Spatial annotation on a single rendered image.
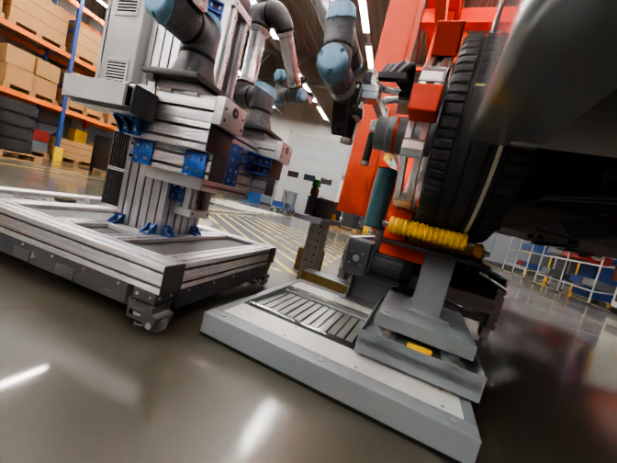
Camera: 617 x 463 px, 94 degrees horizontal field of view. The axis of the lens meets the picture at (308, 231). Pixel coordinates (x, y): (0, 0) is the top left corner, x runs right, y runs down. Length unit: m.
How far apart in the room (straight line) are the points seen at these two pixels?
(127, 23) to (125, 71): 0.20
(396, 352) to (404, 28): 1.60
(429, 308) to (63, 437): 1.01
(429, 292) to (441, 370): 0.27
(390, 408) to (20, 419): 0.77
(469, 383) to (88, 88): 1.44
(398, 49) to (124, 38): 1.30
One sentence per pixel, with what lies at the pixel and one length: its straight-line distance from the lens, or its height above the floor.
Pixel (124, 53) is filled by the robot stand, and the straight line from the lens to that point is 1.61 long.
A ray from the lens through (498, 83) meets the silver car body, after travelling 0.55.
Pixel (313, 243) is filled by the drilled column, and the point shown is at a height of 0.28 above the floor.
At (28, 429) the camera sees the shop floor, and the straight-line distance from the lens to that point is 0.79.
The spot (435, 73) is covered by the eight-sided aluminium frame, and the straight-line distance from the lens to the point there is 1.00.
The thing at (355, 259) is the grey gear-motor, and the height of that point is 0.31.
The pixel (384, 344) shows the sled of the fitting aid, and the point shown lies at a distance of 0.98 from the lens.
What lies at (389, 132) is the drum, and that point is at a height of 0.84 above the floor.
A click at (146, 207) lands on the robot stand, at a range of 1.42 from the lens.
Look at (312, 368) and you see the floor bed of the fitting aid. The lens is 0.90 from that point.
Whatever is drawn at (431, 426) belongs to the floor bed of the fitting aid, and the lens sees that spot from 0.89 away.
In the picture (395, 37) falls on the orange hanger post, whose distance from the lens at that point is 1.92.
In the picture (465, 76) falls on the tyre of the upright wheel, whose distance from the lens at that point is 0.94.
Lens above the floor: 0.50
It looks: 5 degrees down
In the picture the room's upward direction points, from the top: 14 degrees clockwise
